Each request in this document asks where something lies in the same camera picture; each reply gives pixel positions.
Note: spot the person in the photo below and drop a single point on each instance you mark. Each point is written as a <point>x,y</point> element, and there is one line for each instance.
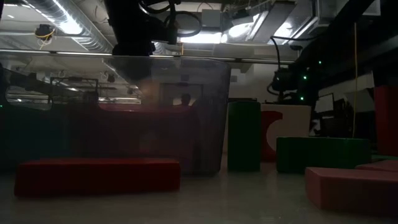
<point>186,100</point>

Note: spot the red arch wooden block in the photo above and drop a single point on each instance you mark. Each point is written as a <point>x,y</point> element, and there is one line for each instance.
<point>267,140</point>

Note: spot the metal overhead rail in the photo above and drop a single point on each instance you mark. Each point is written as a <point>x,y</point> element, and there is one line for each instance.
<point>264,60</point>

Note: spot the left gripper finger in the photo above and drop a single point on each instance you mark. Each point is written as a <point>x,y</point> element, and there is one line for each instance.
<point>129,65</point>
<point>144,65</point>

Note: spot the white board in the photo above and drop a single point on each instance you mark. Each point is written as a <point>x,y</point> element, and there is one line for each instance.
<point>323,104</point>

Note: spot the green arch wooden block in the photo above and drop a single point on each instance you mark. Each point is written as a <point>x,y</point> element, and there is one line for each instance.
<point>323,155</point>

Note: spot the silver spiral ventilation duct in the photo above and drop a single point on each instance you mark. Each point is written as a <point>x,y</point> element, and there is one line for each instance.
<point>77,25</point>

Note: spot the bright ceiling light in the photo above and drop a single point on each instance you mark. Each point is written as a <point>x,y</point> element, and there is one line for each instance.
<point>200,38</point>

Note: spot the pink wooden block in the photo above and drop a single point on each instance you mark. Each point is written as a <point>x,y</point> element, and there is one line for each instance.
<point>379,165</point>
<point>351,193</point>

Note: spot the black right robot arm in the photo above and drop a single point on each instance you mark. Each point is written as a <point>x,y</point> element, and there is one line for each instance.
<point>342,40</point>

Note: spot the gray translucent plastic bin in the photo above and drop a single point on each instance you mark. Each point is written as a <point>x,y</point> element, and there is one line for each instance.
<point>214,109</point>

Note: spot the dark green wooden block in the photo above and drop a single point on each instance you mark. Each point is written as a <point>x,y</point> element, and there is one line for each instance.
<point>244,137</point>

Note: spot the gray ceiling junction box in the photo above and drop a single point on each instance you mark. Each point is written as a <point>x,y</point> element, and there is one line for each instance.
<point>211,18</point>

